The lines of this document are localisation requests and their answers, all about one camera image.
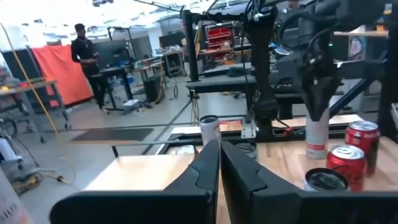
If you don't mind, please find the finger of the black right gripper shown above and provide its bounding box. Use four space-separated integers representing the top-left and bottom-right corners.
300 77 318 121
317 77 341 121

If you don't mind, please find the white Celsius Arctic can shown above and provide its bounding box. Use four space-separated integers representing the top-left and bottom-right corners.
303 167 349 192

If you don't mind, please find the black standing desk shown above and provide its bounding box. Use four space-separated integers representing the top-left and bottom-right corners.
90 65 137 114

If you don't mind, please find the orange cloth panel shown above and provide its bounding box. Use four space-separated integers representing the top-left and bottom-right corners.
30 44 94 108

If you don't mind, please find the yellow and black floor tool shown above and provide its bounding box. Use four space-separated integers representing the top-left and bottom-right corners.
11 170 43 195

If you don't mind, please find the black upright post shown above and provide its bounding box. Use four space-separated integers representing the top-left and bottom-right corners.
182 9 200 82

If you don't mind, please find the red Coca-Cola can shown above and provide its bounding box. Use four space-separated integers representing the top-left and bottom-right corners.
325 144 368 192
345 120 381 175

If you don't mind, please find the black trash bin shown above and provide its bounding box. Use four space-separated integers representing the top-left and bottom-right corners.
142 74 165 103

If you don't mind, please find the black work table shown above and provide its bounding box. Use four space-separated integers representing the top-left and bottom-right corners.
185 73 259 94

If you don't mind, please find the white Celsius peach can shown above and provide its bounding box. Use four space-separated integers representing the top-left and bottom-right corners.
305 107 330 160
199 114 223 147

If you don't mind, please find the dark monitor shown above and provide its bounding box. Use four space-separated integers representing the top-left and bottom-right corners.
93 39 131 68

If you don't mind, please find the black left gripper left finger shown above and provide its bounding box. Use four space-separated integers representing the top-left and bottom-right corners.
49 139 221 224

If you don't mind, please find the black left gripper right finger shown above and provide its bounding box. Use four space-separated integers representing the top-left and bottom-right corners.
220 140 398 224

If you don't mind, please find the yellow hanging cable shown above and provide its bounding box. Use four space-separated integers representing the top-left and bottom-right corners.
0 22 78 187

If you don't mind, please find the dark desk support beam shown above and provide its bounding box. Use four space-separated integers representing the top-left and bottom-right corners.
328 77 376 118

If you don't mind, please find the grey wheeled cart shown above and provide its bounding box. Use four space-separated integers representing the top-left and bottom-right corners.
0 79 72 144

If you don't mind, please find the person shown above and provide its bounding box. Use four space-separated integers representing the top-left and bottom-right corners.
70 23 108 113

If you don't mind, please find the white metal bracket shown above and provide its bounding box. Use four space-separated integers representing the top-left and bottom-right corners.
241 119 257 140

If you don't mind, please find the black metal rig frame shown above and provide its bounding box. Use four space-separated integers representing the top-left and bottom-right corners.
155 113 383 156

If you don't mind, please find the wooden shelf with black frame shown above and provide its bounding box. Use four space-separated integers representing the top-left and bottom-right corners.
68 139 218 191

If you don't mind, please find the grey workstation desk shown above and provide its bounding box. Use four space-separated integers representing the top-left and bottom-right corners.
335 26 398 138

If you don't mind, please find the red parts bin rack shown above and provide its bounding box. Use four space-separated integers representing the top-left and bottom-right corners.
203 26 234 60

